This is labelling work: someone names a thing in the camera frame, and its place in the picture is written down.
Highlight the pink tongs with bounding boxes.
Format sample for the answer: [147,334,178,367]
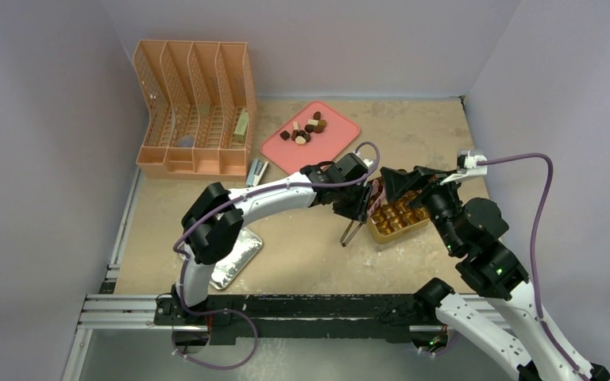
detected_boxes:
[367,178,386,217]

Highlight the gold chocolate box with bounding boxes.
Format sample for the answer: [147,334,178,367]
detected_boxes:
[367,191,430,244]

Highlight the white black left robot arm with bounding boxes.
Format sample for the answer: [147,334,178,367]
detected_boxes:
[173,152,379,325]

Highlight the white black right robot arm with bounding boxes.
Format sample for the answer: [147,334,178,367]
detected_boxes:
[380,164,610,380]

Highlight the pink plastic tray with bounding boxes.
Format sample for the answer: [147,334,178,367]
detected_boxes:
[261,101,361,174]

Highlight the grey blue stapler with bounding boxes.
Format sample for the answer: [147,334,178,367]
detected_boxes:
[245,159,268,187]

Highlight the silver foil tray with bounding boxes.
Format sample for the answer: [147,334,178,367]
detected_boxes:
[208,228,263,291]

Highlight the green eraser block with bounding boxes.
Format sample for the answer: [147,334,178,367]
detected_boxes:
[233,108,249,144]

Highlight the orange plastic file organizer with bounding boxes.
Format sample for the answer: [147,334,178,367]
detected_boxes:
[133,40,258,181]

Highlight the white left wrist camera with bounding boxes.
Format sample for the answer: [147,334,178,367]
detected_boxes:
[357,154,376,170]

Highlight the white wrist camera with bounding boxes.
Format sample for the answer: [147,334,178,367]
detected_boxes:
[440,148,488,185]
[357,154,376,170]

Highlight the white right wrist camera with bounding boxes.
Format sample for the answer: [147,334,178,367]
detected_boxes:
[440,148,488,185]

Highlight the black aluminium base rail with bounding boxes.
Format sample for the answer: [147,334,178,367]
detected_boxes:
[75,293,500,348]

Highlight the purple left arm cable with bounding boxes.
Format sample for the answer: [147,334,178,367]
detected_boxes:
[170,141,381,370]

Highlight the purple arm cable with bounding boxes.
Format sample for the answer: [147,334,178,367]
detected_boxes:
[170,141,381,370]
[477,152,610,381]

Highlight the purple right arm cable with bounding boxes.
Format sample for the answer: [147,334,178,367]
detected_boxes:
[477,152,610,381]

